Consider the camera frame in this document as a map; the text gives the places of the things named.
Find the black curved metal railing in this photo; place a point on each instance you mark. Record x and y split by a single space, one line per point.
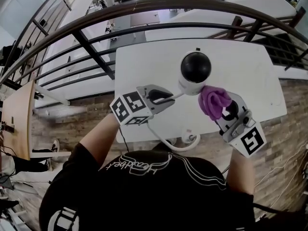
168 2

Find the white dome camera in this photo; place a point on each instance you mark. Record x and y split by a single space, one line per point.
195 68

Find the black printed t-shirt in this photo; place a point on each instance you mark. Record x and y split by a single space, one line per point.
144 201

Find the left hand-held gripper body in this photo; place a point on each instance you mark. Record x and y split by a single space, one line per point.
130 108

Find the purple cloth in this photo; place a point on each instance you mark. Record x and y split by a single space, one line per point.
214 102

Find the person's right forearm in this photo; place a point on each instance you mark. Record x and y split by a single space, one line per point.
240 174

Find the person's left forearm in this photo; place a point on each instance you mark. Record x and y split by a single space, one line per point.
98 141

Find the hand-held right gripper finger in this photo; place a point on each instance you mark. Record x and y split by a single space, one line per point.
241 107
222 125

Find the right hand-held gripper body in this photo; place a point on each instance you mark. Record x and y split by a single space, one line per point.
250 141

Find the wooden table with white legs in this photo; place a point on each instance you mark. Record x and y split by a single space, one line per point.
18 119

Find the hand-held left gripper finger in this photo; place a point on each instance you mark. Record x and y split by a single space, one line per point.
158 91
163 106

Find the black chair with jacket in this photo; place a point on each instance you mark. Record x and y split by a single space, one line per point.
7 54

